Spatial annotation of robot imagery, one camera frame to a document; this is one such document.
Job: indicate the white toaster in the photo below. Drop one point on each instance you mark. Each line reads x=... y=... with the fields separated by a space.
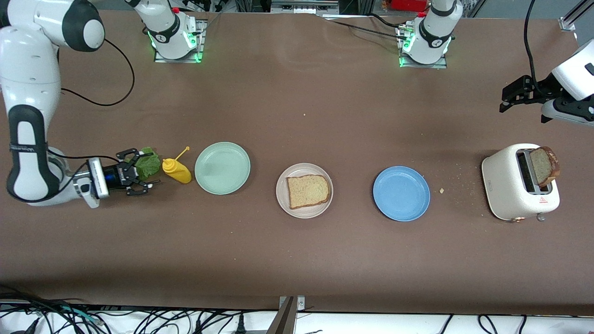
x=503 y=185

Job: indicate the green plate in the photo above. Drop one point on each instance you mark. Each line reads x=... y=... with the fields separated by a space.
x=222 y=168

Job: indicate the grey metal post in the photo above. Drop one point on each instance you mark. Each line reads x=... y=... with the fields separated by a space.
x=284 y=320

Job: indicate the green lettuce leaf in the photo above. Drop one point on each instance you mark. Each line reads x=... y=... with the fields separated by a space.
x=149 y=167

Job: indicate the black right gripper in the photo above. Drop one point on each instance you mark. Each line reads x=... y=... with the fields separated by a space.
x=119 y=175

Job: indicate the black power plug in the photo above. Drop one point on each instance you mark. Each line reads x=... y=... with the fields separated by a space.
x=241 y=324

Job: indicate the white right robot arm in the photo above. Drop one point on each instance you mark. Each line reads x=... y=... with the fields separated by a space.
x=28 y=69

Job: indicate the small metal bracket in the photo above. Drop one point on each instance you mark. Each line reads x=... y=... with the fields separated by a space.
x=300 y=304

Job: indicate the blue plate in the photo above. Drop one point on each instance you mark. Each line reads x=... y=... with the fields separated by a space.
x=401 y=193

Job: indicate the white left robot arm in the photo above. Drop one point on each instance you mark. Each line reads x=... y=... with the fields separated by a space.
x=431 y=32

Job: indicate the aluminium profile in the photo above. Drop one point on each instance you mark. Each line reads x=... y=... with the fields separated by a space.
x=568 y=23

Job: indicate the silver metal frame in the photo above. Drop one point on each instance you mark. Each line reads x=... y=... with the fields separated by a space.
x=304 y=7

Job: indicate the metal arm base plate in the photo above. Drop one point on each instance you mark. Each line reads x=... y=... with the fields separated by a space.
x=441 y=66
x=160 y=58

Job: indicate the dark crust bread slice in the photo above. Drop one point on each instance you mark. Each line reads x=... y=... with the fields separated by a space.
x=540 y=167

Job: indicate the red box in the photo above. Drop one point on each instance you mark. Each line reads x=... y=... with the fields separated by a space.
x=408 y=4

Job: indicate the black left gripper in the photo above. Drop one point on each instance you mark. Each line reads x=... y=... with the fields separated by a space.
x=541 y=88

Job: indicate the light crust bread slice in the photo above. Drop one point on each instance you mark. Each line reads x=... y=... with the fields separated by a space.
x=308 y=191

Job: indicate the beige plate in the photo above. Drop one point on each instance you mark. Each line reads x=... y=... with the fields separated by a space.
x=304 y=211

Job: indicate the yellow squeeze bottle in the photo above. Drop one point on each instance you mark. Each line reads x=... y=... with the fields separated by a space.
x=181 y=175

